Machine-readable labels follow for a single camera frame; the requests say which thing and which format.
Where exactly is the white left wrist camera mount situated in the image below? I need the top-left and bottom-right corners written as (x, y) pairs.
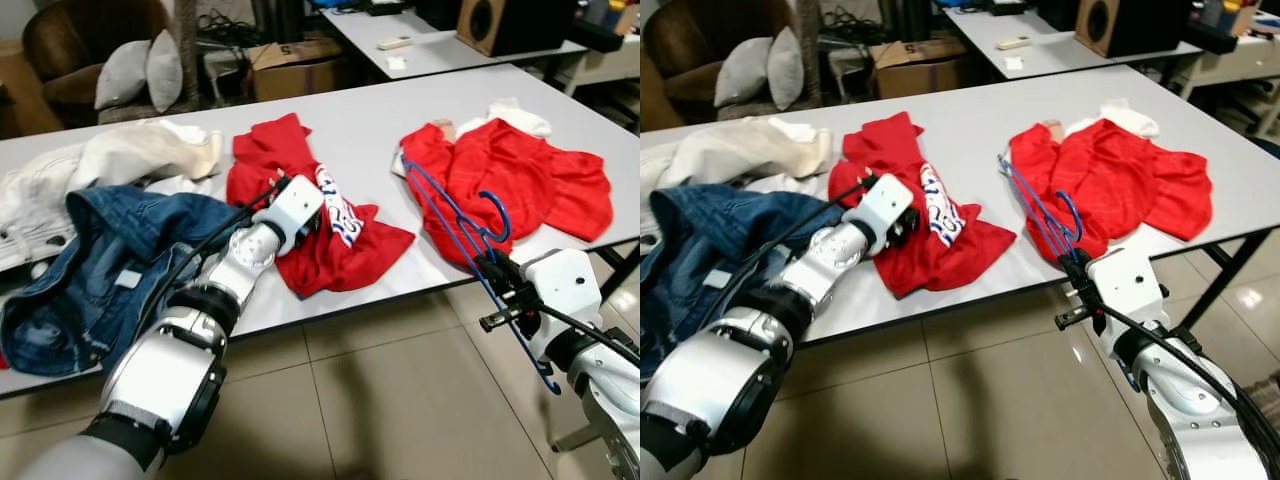
top-left (858, 172), bottom-right (916, 256)
top-left (262, 175), bottom-right (326, 256)

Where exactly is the black box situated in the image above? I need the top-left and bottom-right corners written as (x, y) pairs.
top-left (415, 0), bottom-right (461, 31)
top-left (1035, 0), bottom-right (1081, 31)

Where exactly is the white low bench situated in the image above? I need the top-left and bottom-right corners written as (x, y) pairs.
top-left (565, 40), bottom-right (641, 96)
top-left (1180, 40), bottom-right (1280, 101)

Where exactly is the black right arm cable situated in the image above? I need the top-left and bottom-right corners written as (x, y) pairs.
top-left (535, 300), bottom-right (641, 371)
top-left (1095, 300), bottom-right (1280, 451)

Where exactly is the black flat device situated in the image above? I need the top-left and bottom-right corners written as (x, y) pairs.
top-left (1188, 18), bottom-right (1241, 53)
top-left (570, 18), bottom-right (626, 53)

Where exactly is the white garment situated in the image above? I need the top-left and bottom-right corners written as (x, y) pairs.
top-left (1065, 97), bottom-right (1161, 139)
top-left (455, 97), bottom-right (553, 139)

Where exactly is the plain red garment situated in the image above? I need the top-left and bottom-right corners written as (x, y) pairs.
top-left (1008, 118), bottom-right (1214, 263)
top-left (398, 118), bottom-right (615, 273)

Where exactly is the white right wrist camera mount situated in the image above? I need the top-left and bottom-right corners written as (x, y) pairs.
top-left (1085, 245), bottom-right (1171, 346)
top-left (520, 248), bottom-right (604, 361)

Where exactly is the red sweater with white print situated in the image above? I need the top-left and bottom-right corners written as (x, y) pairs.
top-left (226, 112), bottom-right (416, 299)
top-left (828, 110), bottom-right (1019, 299)

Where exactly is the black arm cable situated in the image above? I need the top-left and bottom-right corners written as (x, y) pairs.
top-left (535, 300), bottom-right (641, 371)
top-left (720, 175), bottom-right (881, 311)
top-left (140, 172), bottom-right (291, 321)
top-left (1095, 300), bottom-right (1280, 451)

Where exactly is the cream jacket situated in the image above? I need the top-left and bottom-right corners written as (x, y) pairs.
top-left (640, 115), bottom-right (833, 246)
top-left (0, 118), bottom-right (225, 276)

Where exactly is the black table leg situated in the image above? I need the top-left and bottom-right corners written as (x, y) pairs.
top-left (1195, 230), bottom-right (1271, 331)
top-left (595, 240), bottom-right (641, 301)

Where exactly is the brown armchair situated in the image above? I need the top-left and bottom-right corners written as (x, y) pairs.
top-left (645, 0), bottom-right (801, 126)
top-left (22, 0), bottom-right (176, 126)

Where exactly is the grey carpeted post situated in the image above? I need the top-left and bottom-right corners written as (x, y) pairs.
top-left (795, 0), bottom-right (823, 106)
top-left (172, 0), bottom-right (201, 106)

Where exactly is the plain cardboard box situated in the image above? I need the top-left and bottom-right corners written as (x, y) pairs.
top-left (245, 38), bottom-right (351, 101)
top-left (868, 38), bottom-right (976, 101)

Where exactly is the blue wire hanger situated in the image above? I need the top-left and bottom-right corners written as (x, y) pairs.
top-left (402, 155), bottom-right (563, 396)
top-left (998, 155), bottom-right (1136, 393)

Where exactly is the wooden speaker box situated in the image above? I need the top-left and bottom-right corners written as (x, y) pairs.
top-left (457, 0), bottom-right (576, 58)
top-left (1075, 0), bottom-right (1196, 58)

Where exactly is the blue denim jacket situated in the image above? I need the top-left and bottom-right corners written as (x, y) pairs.
top-left (640, 183), bottom-right (851, 376)
top-left (0, 185), bottom-right (263, 376)

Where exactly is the colourful plastic toy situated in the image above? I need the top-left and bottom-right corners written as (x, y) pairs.
top-left (1195, 0), bottom-right (1261, 36)
top-left (585, 0), bottom-right (641, 36)

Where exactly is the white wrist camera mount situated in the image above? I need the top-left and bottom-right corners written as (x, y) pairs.
top-left (858, 172), bottom-right (916, 256)
top-left (520, 248), bottom-right (604, 361)
top-left (1085, 245), bottom-right (1171, 346)
top-left (262, 175), bottom-right (326, 256)

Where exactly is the grey pillow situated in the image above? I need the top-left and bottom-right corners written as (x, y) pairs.
top-left (95, 40), bottom-right (153, 111)
top-left (714, 37), bottom-right (773, 109)
top-left (146, 30), bottom-right (184, 113)
top-left (766, 27), bottom-right (804, 111)

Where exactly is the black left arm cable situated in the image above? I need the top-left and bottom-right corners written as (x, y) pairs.
top-left (140, 172), bottom-right (291, 321)
top-left (720, 175), bottom-right (881, 311)

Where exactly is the white side table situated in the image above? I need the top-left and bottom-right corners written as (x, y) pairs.
top-left (945, 8), bottom-right (1201, 81)
top-left (322, 8), bottom-right (591, 81)

